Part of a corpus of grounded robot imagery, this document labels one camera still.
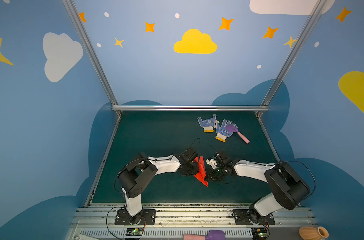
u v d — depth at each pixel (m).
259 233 0.71
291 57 0.87
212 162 0.85
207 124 1.15
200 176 0.88
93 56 0.86
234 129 1.11
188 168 0.78
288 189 0.45
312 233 0.62
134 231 0.72
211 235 0.69
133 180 0.47
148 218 0.75
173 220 0.74
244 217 0.75
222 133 1.08
